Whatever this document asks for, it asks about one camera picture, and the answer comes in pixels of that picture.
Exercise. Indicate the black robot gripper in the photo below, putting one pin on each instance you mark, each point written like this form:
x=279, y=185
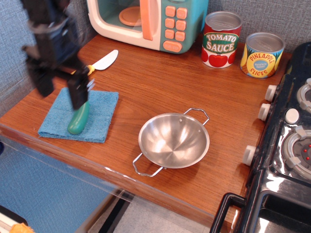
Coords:
x=55, y=53

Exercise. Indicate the green toy sausage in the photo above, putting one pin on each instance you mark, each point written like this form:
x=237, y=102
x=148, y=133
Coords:
x=79, y=119

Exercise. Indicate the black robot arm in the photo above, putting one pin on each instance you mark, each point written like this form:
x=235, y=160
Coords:
x=52, y=9

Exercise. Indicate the blue folded cloth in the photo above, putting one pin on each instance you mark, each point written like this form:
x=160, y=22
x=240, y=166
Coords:
x=90, y=123

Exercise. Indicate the teal toy microwave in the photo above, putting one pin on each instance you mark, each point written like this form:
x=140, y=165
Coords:
x=164, y=25

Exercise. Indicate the orange object bottom left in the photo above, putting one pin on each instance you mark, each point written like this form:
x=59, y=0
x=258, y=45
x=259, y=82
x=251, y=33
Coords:
x=21, y=228

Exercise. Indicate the tomato sauce can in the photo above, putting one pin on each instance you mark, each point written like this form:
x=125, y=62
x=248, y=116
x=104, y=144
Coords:
x=220, y=39

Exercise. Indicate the white stove knob bottom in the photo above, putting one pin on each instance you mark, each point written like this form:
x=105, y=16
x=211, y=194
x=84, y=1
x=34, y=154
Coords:
x=249, y=155

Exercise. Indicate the white stove knob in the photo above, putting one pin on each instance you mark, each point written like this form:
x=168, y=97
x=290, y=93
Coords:
x=270, y=92
x=263, y=112
x=249, y=155

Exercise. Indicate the pineapple slices can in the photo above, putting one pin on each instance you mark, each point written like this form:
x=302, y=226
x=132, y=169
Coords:
x=261, y=55

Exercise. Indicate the white stove knob middle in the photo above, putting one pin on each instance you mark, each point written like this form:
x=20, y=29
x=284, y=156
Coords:
x=263, y=112

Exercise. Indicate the white stove knob top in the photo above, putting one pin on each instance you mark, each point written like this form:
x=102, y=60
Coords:
x=270, y=92

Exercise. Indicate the black toy stove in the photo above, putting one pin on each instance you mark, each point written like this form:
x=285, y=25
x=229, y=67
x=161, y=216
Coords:
x=278, y=188

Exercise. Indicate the yellow handled toy knife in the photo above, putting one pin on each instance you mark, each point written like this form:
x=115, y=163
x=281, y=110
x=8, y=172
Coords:
x=104, y=63

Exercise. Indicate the steel pot with handles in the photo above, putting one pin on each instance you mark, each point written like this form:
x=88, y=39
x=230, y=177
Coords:
x=174, y=140

